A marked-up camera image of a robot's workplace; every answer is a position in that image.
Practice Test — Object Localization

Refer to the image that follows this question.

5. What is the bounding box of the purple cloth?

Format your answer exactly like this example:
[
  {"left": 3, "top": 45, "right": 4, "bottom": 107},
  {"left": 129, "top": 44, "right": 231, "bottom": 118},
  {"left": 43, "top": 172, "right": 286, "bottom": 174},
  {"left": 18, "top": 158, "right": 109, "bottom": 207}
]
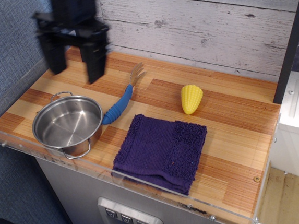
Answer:
[{"left": 113, "top": 114, "right": 207, "bottom": 195}]

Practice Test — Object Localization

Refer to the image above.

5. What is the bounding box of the stainless steel pot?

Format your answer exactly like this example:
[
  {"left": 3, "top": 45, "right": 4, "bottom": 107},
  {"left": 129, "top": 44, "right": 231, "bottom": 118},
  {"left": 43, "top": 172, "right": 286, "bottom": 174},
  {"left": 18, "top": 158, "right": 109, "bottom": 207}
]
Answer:
[{"left": 32, "top": 91, "right": 103, "bottom": 159}]

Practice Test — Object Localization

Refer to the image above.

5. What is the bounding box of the yellow toy corn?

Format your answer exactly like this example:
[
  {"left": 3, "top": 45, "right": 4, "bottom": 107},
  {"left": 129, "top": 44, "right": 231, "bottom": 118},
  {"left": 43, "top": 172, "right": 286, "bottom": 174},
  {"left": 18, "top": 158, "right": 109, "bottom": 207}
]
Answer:
[{"left": 181, "top": 85, "right": 204, "bottom": 115}]

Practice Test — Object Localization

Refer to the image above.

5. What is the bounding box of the clear acrylic table guard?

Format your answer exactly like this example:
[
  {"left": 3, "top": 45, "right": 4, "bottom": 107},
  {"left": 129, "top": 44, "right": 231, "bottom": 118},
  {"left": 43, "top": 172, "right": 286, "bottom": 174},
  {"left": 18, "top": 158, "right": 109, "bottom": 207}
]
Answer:
[{"left": 0, "top": 12, "right": 291, "bottom": 224}]

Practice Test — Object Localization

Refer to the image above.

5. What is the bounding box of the white toy sink unit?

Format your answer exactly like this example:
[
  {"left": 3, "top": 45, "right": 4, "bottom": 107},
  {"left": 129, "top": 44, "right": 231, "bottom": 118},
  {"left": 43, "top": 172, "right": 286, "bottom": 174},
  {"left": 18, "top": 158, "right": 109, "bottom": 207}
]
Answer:
[{"left": 269, "top": 71, "right": 299, "bottom": 176}]

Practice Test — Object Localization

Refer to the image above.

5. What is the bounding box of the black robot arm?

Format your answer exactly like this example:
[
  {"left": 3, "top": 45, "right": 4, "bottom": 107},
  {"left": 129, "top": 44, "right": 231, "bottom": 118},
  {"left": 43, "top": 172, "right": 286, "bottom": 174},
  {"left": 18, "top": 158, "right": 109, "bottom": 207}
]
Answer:
[{"left": 33, "top": 0, "right": 109, "bottom": 83}]

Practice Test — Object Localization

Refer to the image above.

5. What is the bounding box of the grey toy fridge cabinet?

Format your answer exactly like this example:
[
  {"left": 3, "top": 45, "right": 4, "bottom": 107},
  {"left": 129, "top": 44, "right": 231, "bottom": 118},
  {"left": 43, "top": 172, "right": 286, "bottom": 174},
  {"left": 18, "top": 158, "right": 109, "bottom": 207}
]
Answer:
[{"left": 34, "top": 138, "right": 240, "bottom": 224}]

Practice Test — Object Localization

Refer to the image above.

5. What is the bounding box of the fork with blue handle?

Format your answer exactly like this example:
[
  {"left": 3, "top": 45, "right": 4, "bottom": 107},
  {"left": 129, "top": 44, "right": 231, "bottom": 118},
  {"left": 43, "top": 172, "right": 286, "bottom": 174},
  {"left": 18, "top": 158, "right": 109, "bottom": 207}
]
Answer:
[{"left": 102, "top": 63, "right": 146, "bottom": 125}]

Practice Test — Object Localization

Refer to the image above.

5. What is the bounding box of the silver dispenser button panel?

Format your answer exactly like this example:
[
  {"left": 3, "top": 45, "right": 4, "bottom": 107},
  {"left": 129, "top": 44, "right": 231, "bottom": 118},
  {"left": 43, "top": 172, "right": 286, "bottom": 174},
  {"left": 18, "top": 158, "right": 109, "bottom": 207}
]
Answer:
[{"left": 98, "top": 197, "right": 163, "bottom": 224}]

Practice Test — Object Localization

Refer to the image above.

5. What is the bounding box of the dark right vertical post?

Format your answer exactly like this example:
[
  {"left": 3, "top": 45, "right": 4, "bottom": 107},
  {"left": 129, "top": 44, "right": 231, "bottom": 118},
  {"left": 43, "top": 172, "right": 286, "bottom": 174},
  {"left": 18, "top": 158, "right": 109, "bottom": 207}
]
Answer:
[{"left": 273, "top": 2, "right": 299, "bottom": 104}]

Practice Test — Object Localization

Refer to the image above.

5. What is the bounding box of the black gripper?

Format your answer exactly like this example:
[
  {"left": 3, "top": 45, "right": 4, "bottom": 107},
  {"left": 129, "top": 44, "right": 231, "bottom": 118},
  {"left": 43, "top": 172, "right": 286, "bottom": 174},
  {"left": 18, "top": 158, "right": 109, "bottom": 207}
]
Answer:
[{"left": 33, "top": 12, "right": 109, "bottom": 84}]

